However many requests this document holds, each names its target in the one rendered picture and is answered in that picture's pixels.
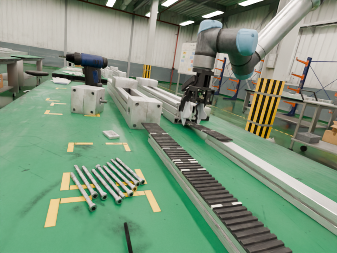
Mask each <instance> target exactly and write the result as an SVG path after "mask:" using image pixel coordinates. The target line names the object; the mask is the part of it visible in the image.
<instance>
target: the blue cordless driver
mask: <svg viewBox="0 0 337 253"><path fill-rule="evenodd" d="M59 57H62V58H66V61H68V62H71V63H74V65H78V66H79V65H81V66H83V67H84V68H82V72H83V74H84V76H85V85H89V86H95V87H98V82H99V80H98V71H97V70H96V68H98V69H101V68H102V69H104V68H105V66H106V59H105V57H102V56H98V55H92V54H86V53H81V54H80V53H77V52H75V53H73V54H66V56H59Z"/></svg>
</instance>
